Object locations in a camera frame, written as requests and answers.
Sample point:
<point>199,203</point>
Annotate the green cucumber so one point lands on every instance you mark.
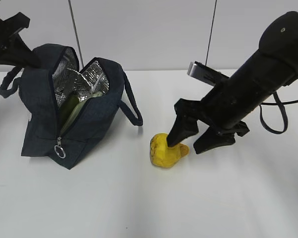
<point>67,107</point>

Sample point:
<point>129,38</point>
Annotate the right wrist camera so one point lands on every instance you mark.
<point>205,74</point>

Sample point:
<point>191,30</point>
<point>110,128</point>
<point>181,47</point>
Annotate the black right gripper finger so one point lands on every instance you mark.
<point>184,127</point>
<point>211,139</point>

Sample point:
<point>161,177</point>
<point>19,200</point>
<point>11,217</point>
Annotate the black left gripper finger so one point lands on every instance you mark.
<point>17,53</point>

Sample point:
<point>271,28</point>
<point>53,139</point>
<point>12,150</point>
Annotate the green lidded glass container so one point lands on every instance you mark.
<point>76,110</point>

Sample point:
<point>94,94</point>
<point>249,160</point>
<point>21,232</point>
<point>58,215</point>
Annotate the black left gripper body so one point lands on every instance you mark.
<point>9,33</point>

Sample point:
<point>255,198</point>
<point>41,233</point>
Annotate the dark blue lunch bag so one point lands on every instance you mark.
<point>43,90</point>

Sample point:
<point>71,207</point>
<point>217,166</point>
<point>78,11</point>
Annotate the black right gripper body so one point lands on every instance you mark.
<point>196,110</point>

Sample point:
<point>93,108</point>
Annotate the yellow pear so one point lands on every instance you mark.
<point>163,156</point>

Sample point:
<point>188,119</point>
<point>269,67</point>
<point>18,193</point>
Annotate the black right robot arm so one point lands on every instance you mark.
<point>232,98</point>

